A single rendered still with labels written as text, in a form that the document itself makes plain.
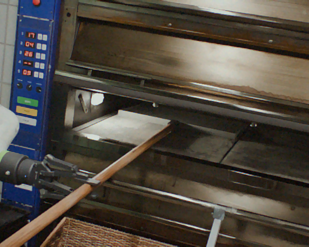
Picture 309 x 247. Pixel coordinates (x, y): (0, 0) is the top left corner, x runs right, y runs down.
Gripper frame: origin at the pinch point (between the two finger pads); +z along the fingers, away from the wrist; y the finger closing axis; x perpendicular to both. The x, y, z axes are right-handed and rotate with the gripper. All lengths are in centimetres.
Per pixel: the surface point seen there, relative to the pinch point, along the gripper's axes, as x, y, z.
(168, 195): -15.5, 2.3, 20.4
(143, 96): -38.3, -21.8, 1.1
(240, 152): -81, 1, 32
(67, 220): -50, 35, -26
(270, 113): -38, -24, 44
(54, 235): -41, 38, -26
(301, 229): -15, 2, 60
